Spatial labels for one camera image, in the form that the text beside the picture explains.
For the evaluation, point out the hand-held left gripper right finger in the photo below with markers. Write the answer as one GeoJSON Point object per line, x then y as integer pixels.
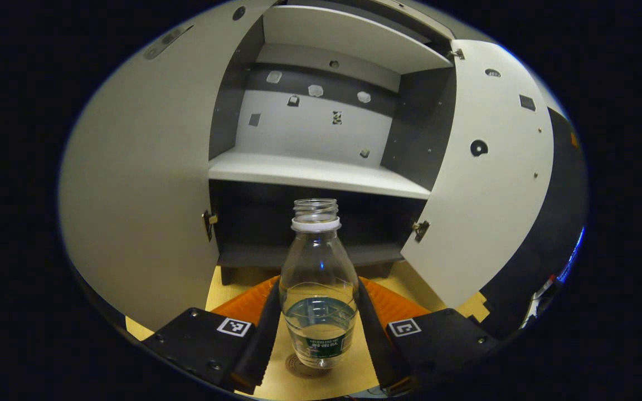
{"type": "Point", "coordinates": [371, 340]}

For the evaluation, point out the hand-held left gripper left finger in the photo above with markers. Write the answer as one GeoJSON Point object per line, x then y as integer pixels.
{"type": "Point", "coordinates": [265, 334]}

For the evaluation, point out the round brown coaster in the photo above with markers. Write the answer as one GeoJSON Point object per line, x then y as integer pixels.
{"type": "Point", "coordinates": [293, 365]}

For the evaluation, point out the clear plastic bottle green label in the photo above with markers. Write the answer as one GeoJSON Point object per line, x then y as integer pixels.
{"type": "Point", "coordinates": [318, 267]}

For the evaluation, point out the white cabinet door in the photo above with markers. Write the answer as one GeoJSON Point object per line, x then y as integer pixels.
{"type": "Point", "coordinates": [148, 167]}
{"type": "Point", "coordinates": [482, 211]}

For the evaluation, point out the metal door hinge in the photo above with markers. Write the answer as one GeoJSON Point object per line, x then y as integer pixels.
{"type": "Point", "coordinates": [208, 223]}
{"type": "Point", "coordinates": [457, 54]}
{"type": "Point", "coordinates": [420, 229]}

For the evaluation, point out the white and grey cabinet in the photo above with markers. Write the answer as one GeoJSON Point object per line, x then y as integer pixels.
{"type": "Point", "coordinates": [310, 128]}

